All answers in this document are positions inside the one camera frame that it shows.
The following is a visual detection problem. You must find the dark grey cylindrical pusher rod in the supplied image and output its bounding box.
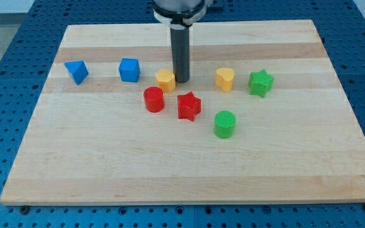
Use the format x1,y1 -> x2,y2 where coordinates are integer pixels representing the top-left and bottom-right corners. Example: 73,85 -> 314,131
170,24 -> 190,83

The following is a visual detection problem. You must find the yellow hexagon block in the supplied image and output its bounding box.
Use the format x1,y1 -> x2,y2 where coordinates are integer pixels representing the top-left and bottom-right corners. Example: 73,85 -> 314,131
155,69 -> 176,93

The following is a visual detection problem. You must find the yellow heart block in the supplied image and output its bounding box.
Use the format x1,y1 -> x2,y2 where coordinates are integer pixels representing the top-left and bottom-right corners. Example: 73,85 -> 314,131
215,67 -> 234,92

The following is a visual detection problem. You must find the blue cube block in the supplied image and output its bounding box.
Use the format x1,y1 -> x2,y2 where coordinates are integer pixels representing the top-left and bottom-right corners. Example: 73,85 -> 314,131
118,58 -> 140,82

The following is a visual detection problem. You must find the red cylinder block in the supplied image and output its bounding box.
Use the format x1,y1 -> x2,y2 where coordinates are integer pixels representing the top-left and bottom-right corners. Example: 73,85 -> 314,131
143,87 -> 164,113

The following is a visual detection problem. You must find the red star block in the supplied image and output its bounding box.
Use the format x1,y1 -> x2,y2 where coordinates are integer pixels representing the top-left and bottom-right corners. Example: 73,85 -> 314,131
177,92 -> 202,122

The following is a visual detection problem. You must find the green star block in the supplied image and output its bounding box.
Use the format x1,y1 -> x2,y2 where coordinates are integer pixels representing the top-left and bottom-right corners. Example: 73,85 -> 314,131
248,70 -> 274,98

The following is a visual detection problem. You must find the green cylinder block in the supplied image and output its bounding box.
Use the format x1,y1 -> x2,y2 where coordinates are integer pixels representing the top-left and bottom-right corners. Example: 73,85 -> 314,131
214,110 -> 236,139

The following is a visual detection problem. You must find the blue triangle block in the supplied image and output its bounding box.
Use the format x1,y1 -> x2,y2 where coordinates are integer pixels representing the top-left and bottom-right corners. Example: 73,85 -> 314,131
64,61 -> 89,86

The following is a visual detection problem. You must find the light wooden board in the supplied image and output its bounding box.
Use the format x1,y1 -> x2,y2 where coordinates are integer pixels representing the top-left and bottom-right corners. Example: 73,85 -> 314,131
0,20 -> 365,206

